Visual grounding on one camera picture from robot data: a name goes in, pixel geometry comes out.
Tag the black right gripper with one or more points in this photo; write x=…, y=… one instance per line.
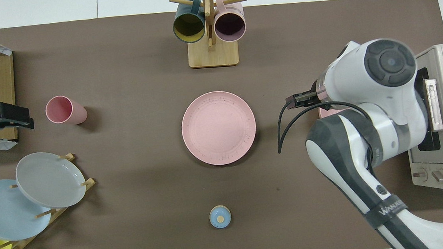
x=310, y=98

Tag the pink bowl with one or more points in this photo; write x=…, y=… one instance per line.
x=326, y=112

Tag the pink cup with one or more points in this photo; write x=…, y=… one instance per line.
x=64, y=111

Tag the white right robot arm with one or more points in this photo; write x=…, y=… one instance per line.
x=362, y=88

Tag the grey plate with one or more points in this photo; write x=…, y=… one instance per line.
x=50, y=179

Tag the pink speckled plate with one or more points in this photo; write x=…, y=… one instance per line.
x=218, y=128

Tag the wooden mug tree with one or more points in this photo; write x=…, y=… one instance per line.
x=213, y=55

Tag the light blue plate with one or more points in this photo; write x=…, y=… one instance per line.
x=4, y=211

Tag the pale pink mug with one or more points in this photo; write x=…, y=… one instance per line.
x=230, y=25

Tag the wooden plate rack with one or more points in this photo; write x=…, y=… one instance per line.
x=88, y=183

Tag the brown table mat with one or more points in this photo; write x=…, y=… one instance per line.
x=139, y=147

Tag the dark teal mug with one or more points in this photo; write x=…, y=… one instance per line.
x=188, y=25

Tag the small blue bell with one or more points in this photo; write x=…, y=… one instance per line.
x=220, y=217

